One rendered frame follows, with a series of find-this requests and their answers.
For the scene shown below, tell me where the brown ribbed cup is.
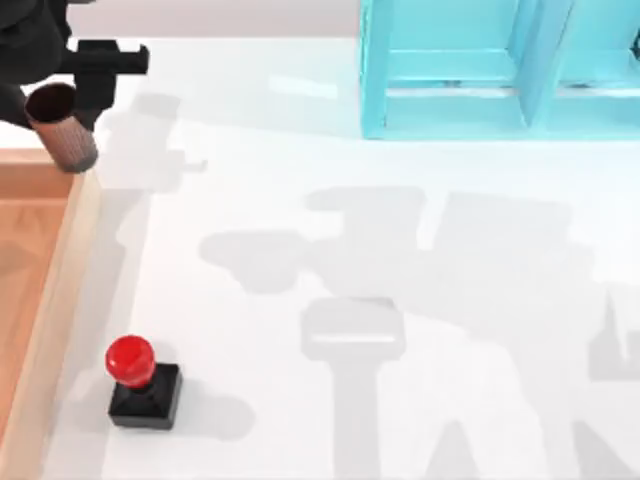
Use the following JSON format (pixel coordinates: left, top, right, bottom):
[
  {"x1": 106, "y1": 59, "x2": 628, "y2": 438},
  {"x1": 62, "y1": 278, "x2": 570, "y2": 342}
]
[{"x1": 23, "y1": 83, "x2": 100, "y2": 174}]

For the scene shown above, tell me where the shallow salmon-coloured box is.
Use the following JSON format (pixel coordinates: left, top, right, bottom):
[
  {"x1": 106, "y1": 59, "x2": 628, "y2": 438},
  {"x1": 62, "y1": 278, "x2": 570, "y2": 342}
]
[{"x1": 0, "y1": 147, "x2": 104, "y2": 480}]

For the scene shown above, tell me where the red and black stamp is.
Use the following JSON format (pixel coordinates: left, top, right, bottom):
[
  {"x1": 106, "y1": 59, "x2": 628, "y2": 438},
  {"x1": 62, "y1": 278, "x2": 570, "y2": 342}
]
[{"x1": 104, "y1": 334, "x2": 184, "y2": 432}]

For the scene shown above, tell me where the light blue rack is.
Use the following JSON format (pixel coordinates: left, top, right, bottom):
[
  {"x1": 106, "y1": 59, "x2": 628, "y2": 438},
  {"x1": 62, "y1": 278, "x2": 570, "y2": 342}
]
[{"x1": 357, "y1": 0, "x2": 640, "y2": 143}]

